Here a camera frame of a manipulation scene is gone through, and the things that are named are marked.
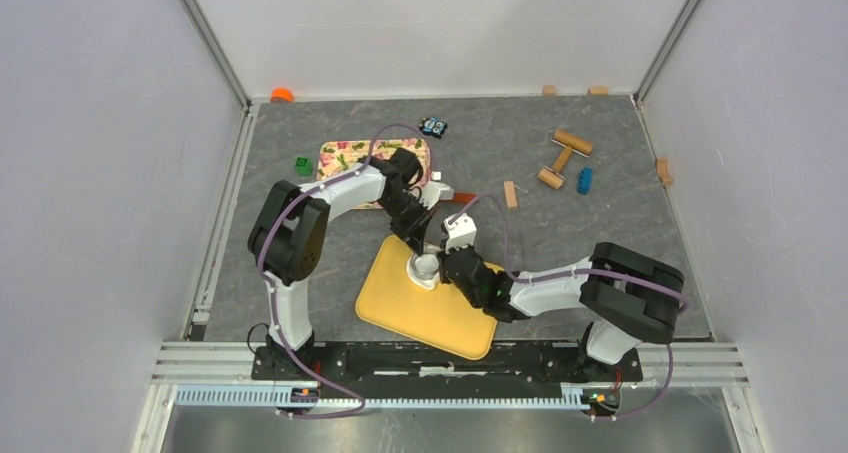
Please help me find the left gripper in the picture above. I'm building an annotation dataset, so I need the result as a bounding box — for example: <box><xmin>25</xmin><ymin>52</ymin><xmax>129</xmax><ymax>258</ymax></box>
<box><xmin>377</xmin><ymin>193</ymin><xmax>435</xmax><ymax>257</ymax></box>

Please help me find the white dough ball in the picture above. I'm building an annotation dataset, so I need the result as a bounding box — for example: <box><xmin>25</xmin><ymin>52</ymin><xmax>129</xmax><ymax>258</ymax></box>
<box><xmin>406</xmin><ymin>253</ymin><xmax>440</xmax><ymax>290</ymax></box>

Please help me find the yellow cutting mat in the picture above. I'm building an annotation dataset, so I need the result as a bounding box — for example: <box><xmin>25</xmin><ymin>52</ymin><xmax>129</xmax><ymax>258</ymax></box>
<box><xmin>355</xmin><ymin>236</ymin><xmax>497</xmax><ymax>360</ymax></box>

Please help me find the metal scraper with wooden handle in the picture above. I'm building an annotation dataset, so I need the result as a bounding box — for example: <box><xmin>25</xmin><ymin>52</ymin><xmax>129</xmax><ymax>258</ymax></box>
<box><xmin>451</xmin><ymin>192</ymin><xmax>476</xmax><ymax>205</ymax></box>

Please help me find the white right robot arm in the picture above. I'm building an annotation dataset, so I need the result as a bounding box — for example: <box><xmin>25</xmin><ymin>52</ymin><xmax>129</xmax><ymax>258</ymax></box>
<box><xmin>438</xmin><ymin>242</ymin><xmax>689</xmax><ymax>381</ymax></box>

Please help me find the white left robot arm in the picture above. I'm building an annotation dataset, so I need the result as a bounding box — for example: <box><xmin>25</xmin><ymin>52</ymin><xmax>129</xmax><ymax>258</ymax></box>
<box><xmin>247</xmin><ymin>148</ymin><xmax>454</xmax><ymax>381</ymax></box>

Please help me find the small wooden block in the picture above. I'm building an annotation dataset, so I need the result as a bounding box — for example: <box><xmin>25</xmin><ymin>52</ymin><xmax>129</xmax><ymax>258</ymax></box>
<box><xmin>503</xmin><ymin>180</ymin><xmax>518</xmax><ymax>209</ymax></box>

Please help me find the black patterned small box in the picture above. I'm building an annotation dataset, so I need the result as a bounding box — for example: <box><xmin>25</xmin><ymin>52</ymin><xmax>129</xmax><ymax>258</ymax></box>
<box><xmin>418</xmin><ymin>117</ymin><xmax>448</xmax><ymax>139</ymax></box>

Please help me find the floral pattern tray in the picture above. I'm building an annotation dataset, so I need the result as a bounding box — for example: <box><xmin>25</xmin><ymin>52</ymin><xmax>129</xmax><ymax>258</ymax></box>
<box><xmin>316</xmin><ymin>139</ymin><xmax>431</xmax><ymax>210</ymax></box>

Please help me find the green plastic block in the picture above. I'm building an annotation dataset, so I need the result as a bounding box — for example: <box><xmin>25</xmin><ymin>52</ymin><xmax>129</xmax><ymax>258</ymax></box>
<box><xmin>294</xmin><ymin>156</ymin><xmax>314</xmax><ymax>177</ymax></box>

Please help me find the blue plastic block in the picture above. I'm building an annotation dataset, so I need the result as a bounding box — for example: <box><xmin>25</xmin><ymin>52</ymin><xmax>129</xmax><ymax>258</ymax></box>
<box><xmin>576</xmin><ymin>167</ymin><xmax>593</xmax><ymax>195</ymax></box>

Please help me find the orange plastic cap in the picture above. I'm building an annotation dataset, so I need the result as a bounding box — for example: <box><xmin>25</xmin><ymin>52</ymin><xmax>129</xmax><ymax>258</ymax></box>
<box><xmin>269</xmin><ymin>88</ymin><xmax>295</xmax><ymax>103</ymax></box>

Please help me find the wooden piece right edge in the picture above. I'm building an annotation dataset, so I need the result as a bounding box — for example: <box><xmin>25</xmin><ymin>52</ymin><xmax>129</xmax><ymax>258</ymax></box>
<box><xmin>655</xmin><ymin>157</ymin><xmax>674</xmax><ymax>187</ymax></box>

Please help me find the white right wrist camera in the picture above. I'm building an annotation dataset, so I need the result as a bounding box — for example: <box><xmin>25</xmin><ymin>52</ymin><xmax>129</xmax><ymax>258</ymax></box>
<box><xmin>442</xmin><ymin>213</ymin><xmax>477</xmax><ymax>251</ymax></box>

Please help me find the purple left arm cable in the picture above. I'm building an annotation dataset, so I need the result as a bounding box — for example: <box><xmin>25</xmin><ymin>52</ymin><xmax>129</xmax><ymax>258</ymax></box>
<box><xmin>256</xmin><ymin>123</ymin><xmax>442</xmax><ymax>419</ymax></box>

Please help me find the light blue cable duct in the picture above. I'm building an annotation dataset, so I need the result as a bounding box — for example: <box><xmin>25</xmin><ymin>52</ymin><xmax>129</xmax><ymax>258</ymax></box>
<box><xmin>173</xmin><ymin>384</ymin><xmax>591</xmax><ymax>410</ymax></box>

